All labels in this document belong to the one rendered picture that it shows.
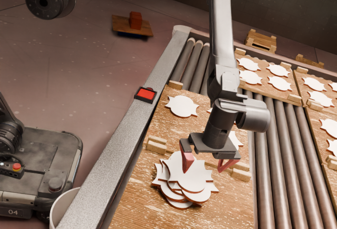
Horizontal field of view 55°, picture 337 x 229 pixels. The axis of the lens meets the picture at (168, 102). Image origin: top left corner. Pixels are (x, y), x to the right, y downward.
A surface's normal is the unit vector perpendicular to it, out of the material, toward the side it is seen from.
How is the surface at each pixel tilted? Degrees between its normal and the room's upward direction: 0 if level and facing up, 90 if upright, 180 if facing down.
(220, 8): 26
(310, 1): 90
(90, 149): 0
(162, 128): 0
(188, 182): 0
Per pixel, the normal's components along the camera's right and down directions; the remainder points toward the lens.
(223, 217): 0.23, -0.82
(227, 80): 0.22, -0.50
